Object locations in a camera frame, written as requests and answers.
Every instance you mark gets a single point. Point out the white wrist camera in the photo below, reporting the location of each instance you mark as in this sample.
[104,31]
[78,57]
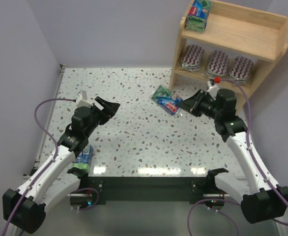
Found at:
[83,98]
[212,86]

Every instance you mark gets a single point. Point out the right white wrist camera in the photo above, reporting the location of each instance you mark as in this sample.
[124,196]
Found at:
[212,86]

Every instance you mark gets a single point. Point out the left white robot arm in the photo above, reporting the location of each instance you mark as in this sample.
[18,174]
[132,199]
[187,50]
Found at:
[27,206]

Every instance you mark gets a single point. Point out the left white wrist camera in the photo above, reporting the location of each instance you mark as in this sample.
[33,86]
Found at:
[83,98]

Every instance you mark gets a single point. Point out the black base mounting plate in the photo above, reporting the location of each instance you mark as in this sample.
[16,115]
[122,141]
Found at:
[151,189]

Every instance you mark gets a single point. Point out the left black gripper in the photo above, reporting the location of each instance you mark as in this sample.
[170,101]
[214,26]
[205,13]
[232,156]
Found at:
[100,112]

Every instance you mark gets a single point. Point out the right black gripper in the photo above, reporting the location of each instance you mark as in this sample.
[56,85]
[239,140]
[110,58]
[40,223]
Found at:
[196,103]

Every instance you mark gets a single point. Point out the aluminium frame rail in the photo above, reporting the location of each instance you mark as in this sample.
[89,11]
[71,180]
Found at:
[46,125]

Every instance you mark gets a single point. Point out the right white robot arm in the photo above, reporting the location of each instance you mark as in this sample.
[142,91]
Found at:
[262,198]

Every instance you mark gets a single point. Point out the purple zigzag sponge pack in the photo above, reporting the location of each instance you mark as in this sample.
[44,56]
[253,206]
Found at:
[191,60]
[218,64]
[241,70]

